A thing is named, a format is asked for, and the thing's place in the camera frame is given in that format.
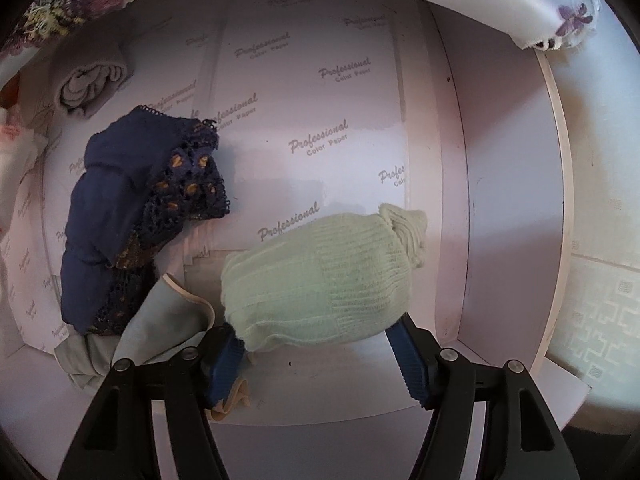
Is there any grey folded cloth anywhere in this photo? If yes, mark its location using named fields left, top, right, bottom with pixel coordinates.
left=57, top=42, right=133, bottom=121

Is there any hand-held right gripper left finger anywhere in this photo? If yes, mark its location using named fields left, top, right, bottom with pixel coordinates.
left=57, top=324, right=246, bottom=480

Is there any light blue garment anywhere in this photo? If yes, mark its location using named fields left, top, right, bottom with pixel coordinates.
left=112, top=272, right=251, bottom=416

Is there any light grey garment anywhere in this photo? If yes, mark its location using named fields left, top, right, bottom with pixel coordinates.
left=54, top=332, right=121, bottom=392

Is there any pink strawberry print garment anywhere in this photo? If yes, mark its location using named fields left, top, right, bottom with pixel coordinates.
left=0, top=105, right=46, bottom=236

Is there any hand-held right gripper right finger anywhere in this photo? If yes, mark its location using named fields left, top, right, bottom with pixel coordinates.
left=385, top=312, right=581, bottom=480

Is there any pale green knitted sock roll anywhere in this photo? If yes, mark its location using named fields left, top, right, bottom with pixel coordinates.
left=220, top=202, right=430, bottom=353

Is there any navy lace garment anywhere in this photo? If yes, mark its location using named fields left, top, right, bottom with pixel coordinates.
left=60, top=105, right=231, bottom=336

